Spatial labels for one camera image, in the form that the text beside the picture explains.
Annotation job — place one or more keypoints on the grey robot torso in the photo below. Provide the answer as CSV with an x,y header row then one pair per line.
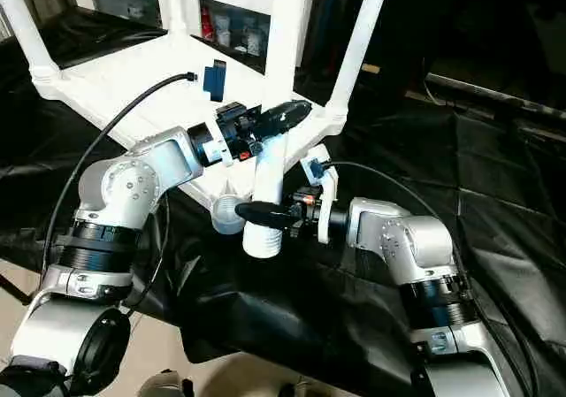
x,y
26,379

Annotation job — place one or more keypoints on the long black rod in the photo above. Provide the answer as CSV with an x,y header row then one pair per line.
x,y
495,96

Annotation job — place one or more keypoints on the white cup behind glass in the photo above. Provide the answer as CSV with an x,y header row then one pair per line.
x,y
223,36

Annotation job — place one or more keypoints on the white plastic table top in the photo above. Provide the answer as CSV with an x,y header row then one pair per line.
x,y
132,92

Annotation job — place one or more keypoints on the small brass fitting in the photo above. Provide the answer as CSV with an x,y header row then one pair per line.
x,y
370,67

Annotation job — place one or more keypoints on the red item behind glass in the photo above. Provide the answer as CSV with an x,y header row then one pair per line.
x,y
207,23

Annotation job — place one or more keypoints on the black mat cover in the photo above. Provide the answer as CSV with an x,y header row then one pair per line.
x,y
442,149

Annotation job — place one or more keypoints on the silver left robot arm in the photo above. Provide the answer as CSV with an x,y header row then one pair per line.
x,y
124,180

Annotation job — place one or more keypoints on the white plastic table leg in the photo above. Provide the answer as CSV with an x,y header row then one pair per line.
x,y
283,39
26,25
360,39
177,3

